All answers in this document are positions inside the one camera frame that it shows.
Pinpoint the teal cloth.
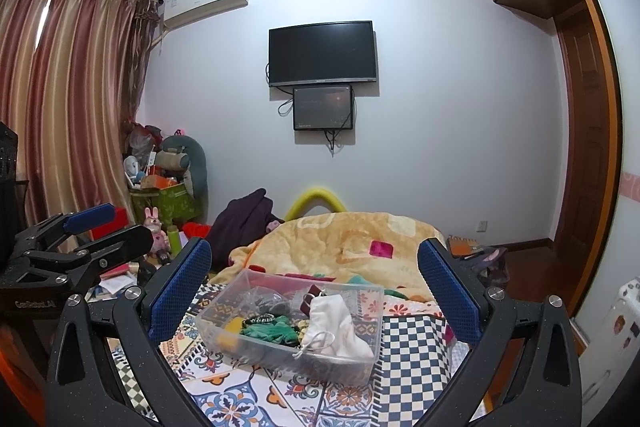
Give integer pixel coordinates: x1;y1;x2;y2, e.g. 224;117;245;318
345;274;409;303

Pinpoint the wooden door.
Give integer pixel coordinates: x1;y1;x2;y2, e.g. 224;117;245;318
552;7;609;259

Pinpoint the green storage bin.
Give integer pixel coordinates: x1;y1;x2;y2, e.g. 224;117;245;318
129;184;196;223

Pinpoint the red pillow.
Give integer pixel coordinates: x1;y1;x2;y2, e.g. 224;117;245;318
181;222;214;241

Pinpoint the dark purple clothing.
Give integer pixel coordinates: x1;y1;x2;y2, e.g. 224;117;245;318
205;188;274;271

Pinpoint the grey long plush toy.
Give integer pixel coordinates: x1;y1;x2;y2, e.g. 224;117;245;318
155;134;209;218

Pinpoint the purple bag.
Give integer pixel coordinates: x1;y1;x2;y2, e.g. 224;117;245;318
462;247;509;288

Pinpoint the spiral notebook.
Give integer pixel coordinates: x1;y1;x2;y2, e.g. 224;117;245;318
446;234;484;258

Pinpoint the pile of papers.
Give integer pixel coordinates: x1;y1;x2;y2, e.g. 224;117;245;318
90;257;146;303

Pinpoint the green knit cloth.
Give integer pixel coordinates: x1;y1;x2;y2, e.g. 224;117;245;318
240;314;302;346

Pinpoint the small black monitor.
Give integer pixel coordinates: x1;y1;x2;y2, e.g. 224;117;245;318
292;85;355;131

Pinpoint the clear plastic storage box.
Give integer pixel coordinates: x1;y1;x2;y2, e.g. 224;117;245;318
195;268;386;387

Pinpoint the yellow foam tube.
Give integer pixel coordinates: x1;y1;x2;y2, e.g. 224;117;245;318
285;188;349;223

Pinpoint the white drawstring pouch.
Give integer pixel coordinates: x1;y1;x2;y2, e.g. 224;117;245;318
292;294;377;361

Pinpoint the red box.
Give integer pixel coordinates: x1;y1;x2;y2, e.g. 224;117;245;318
90;207;129;241

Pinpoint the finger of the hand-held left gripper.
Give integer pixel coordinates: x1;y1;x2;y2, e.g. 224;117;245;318
10;225;154;291
14;203;116;254

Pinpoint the grey mesh pouch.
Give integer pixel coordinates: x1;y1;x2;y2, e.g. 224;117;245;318
239;285;276;310

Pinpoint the black wall television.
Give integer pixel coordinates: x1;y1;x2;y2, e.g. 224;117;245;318
268;21;377;88

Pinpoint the pink rabbit toy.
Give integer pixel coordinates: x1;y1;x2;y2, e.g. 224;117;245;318
144;207;169;253

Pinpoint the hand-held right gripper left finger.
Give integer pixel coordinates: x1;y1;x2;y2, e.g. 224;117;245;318
45;237;217;427

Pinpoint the yellow fleece blanket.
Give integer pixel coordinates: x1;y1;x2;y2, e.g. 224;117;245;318
227;209;447;304

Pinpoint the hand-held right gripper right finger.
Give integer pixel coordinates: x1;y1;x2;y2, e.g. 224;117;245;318
417;237;584;427

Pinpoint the red cloth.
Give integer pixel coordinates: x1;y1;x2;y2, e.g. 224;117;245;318
247;264;337;284

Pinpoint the white heater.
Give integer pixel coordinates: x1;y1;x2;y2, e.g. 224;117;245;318
582;277;640;409

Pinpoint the white air conditioner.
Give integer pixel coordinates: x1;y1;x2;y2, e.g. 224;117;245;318
159;0;250;32

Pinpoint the striped curtain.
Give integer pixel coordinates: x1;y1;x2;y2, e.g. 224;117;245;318
0;0;161;249

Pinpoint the heap of plastic bags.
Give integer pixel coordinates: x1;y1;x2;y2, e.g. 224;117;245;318
122;119;166;160

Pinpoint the black and white headband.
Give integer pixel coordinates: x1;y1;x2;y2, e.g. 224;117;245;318
242;313;279;328

